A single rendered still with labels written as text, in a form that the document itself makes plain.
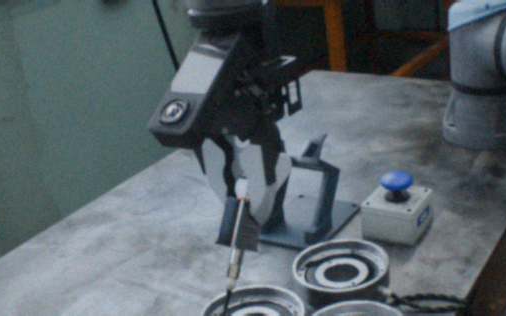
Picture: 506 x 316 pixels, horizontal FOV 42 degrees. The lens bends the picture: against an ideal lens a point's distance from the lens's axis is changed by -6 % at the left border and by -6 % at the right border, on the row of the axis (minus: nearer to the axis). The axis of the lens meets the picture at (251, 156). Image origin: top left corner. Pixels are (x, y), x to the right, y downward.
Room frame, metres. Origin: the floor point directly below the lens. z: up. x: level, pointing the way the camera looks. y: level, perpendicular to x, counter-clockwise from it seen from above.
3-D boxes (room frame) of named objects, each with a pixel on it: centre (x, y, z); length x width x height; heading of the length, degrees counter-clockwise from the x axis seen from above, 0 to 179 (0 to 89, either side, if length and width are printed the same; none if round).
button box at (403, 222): (0.76, -0.18, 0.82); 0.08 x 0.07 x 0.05; 143
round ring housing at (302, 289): (0.63, -0.08, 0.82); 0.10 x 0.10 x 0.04
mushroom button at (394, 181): (0.76, -0.17, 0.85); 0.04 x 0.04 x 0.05
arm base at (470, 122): (1.02, -0.40, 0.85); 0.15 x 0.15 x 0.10
